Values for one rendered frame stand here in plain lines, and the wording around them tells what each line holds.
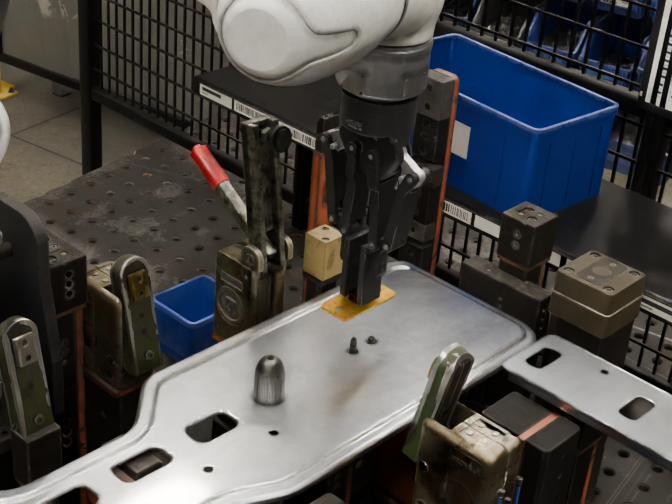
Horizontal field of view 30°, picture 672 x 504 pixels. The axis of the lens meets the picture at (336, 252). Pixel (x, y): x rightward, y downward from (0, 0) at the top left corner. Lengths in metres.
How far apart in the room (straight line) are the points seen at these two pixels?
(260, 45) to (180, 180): 1.40
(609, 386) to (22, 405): 0.61
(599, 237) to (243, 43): 0.74
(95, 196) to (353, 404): 1.12
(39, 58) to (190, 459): 3.19
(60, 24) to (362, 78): 3.05
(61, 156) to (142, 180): 1.72
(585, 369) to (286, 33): 0.60
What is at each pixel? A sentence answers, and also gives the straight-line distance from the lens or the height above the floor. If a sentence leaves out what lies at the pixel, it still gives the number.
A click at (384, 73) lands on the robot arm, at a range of 1.17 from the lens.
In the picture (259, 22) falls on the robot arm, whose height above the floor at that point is 1.44.
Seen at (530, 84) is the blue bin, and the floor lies 1.14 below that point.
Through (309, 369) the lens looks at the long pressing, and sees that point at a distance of 1.33.
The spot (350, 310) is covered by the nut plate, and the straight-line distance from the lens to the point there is 1.31.
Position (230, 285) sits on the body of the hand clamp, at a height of 1.02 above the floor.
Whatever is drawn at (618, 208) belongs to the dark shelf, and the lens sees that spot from 1.69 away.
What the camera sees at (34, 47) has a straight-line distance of 4.30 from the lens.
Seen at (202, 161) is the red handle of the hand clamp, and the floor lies 1.14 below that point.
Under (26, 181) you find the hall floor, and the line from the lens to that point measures 3.93.
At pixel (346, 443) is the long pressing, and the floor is 1.00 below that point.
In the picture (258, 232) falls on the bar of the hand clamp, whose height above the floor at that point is 1.09.
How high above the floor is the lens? 1.77
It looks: 30 degrees down
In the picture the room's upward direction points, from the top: 5 degrees clockwise
